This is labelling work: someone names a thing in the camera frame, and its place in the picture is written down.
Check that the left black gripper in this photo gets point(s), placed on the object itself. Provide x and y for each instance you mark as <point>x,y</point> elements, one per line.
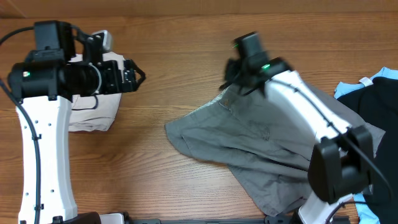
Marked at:
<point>115,86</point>

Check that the light blue shirt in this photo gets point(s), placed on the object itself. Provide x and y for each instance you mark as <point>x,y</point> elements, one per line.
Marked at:
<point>365,214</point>

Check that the black shirt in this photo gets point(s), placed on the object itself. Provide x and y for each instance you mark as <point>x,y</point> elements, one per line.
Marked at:
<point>377,105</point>

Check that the folded beige shorts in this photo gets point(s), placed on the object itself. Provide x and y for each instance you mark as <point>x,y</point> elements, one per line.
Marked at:
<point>93,113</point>

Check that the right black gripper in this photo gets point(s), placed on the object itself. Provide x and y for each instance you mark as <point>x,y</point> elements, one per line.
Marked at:
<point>231,78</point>

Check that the grey shorts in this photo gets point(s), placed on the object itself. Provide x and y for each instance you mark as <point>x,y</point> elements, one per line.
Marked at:
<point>266,152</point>

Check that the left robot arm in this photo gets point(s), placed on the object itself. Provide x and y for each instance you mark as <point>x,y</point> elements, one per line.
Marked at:
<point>65,62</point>

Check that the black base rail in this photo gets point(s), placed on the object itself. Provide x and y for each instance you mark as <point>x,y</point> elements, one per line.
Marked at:
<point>202,221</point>

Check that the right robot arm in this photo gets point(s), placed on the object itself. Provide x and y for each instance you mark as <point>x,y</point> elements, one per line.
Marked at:
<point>341,164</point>

